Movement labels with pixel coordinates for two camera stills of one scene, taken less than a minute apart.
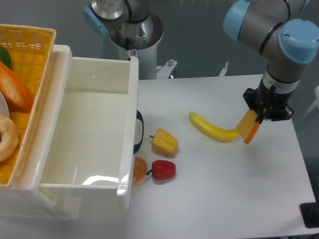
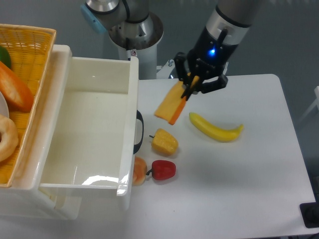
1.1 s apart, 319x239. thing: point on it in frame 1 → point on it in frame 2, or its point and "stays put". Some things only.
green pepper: x=4 y=57 stays put
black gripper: x=266 y=103 → x=207 y=60
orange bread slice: x=247 y=126 → x=172 y=103
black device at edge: x=310 y=213 stays put
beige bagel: x=9 y=140 stays put
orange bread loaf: x=18 y=94 stays put
